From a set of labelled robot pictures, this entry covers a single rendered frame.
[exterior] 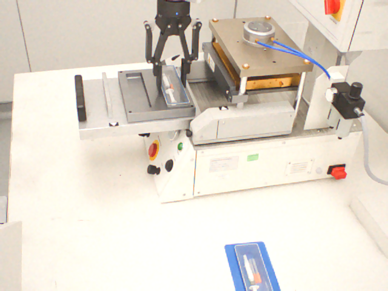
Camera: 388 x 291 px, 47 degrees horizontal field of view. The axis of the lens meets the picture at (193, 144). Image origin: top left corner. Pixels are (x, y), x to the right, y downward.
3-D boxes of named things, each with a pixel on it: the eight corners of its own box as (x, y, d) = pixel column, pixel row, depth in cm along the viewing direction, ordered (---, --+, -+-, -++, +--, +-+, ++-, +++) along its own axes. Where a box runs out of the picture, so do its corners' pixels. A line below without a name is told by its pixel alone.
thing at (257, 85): (268, 51, 127) (274, 20, 121) (301, 93, 111) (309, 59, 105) (210, 56, 123) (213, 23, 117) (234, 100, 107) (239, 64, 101)
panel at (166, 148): (141, 128, 139) (167, 80, 130) (158, 197, 117) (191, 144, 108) (135, 127, 138) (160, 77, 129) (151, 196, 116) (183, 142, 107)
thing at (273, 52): (286, 45, 131) (294, 1, 123) (336, 103, 108) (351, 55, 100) (206, 50, 126) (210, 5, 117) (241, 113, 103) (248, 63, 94)
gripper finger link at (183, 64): (180, 57, 111) (183, 57, 111) (180, 82, 116) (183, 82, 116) (183, 63, 109) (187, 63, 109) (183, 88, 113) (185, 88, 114)
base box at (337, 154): (296, 110, 153) (307, 65, 142) (351, 187, 125) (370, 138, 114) (140, 126, 141) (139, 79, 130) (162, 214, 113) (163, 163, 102)
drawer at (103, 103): (182, 83, 128) (183, 59, 123) (202, 130, 111) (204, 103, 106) (76, 92, 121) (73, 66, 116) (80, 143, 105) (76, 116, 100)
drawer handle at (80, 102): (83, 86, 117) (82, 73, 114) (86, 120, 106) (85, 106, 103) (75, 87, 116) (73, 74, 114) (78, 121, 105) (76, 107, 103)
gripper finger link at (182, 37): (172, 17, 105) (178, 15, 105) (183, 57, 112) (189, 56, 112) (176, 25, 102) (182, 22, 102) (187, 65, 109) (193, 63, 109)
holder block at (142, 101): (177, 74, 124) (178, 66, 123) (195, 116, 109) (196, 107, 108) (117, 79, 121) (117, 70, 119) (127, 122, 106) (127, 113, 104)
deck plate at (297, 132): (308, 65, 142) (308, 62, 142) (365, 131, 116) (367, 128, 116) (165, 76, 132) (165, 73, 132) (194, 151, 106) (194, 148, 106)
